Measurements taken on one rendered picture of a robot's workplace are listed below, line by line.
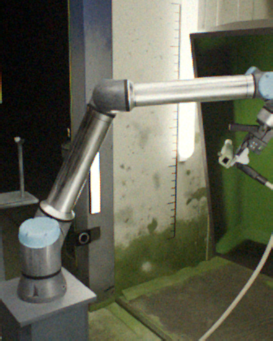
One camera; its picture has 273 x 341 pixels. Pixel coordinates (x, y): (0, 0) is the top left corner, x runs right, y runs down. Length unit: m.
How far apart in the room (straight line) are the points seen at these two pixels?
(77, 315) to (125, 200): 1.10
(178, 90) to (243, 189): 1.19
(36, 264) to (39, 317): 0.18
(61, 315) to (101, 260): 1.06
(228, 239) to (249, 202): 0.25
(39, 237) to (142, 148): 1.22
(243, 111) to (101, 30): 0.89
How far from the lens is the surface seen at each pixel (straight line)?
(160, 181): 2.80
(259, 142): 1.78
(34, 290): 1.70
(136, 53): 2.58
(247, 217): 2.70
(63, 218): 1.76
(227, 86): 1.56
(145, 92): 1.52
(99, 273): 2.73
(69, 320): 1.72
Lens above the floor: 1.50
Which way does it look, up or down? 13 degrees down
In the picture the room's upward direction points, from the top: straight up
